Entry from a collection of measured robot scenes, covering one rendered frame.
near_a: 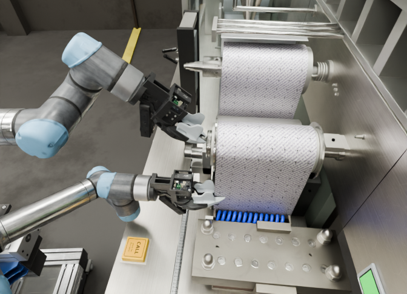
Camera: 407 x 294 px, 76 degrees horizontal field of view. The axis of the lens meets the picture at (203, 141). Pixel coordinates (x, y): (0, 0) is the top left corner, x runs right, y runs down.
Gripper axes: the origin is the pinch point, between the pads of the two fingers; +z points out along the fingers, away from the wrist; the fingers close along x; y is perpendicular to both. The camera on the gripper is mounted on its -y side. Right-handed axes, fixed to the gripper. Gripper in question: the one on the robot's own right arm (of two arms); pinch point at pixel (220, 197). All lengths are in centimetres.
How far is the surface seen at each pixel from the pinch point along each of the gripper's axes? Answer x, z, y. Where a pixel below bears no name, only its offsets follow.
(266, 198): -0.2, 13.0, 1.7
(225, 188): -0.2, 1.0, 4.9
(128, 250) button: -10.9, -27.7, -16.7
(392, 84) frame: 5.8, 32.5, 36.4
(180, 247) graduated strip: -7.5, -11.8, -19.1
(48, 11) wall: 365, -281, -81
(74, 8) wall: 370, -239, -76
